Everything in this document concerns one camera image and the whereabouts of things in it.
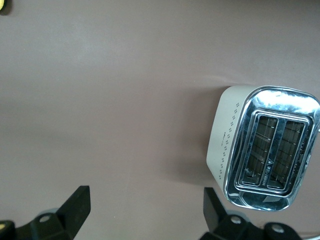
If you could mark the beige chrome two-slot toaster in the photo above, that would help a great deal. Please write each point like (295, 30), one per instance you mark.
(225, 130)

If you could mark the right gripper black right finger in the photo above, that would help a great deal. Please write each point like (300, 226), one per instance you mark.
(237, 230)

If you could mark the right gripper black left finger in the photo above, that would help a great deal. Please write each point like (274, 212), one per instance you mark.
(50, 227)

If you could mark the yellow quilted oven mitt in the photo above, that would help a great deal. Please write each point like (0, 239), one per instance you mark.
(3, 7)

